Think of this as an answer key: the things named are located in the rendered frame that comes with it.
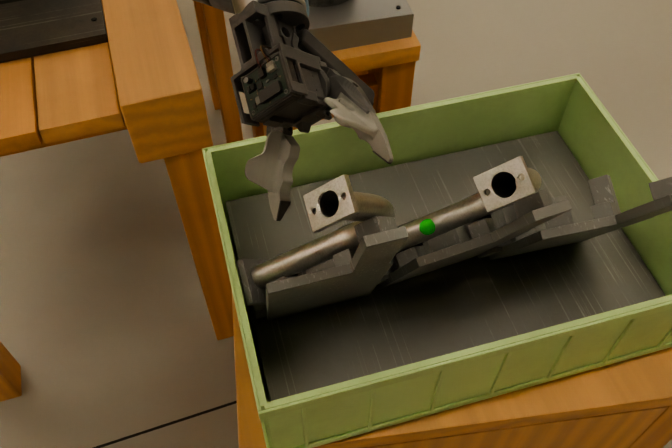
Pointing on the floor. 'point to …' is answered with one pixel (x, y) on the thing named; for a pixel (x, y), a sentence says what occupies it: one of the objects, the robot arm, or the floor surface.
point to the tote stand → (518, 412)
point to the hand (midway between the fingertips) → (336, 196)
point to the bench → (33, 97)
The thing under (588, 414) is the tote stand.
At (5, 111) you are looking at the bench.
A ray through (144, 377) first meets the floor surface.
